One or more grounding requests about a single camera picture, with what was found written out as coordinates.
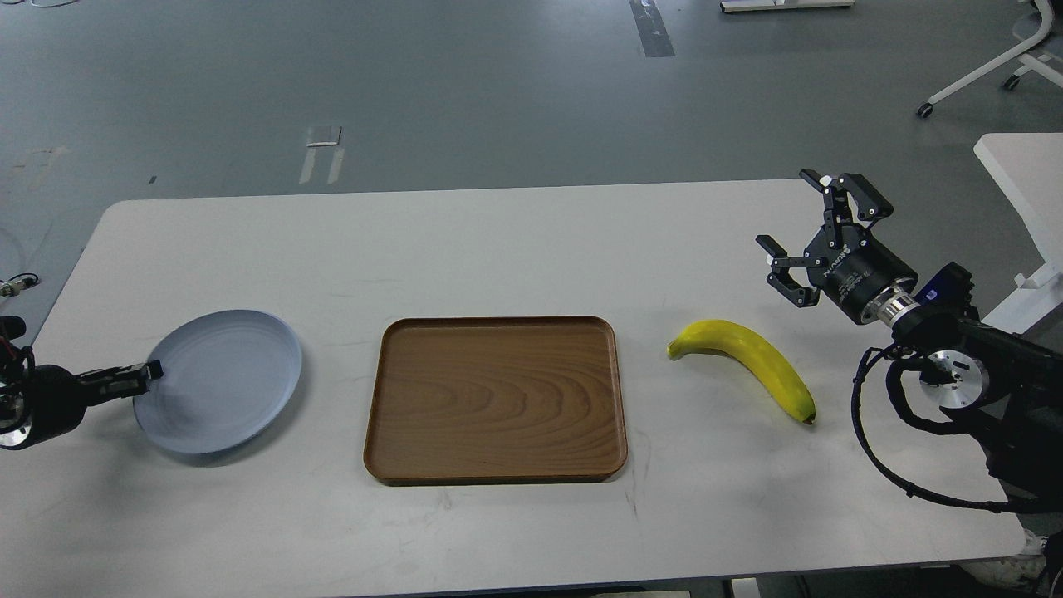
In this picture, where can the brown wooden tray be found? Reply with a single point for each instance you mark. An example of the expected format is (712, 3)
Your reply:
(496, 400)

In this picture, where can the light blue round plate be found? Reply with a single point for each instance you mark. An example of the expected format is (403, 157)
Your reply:
(226, 376)

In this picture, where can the white chair base with casters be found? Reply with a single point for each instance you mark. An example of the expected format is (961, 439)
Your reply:
(1037, 50)

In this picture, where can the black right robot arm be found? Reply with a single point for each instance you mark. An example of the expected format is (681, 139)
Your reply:
(949, 372)

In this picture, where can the yellow banana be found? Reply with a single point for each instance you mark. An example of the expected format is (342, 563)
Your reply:
(768, 365)

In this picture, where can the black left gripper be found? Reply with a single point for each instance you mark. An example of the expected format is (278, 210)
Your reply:
(54, 400)

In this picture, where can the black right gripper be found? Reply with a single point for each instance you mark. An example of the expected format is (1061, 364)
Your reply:
(845, 261)

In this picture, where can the white shoe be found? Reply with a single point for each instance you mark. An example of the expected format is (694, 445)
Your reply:
(1021, 572)

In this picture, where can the white side table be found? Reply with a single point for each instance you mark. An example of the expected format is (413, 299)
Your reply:
(1027, 167)

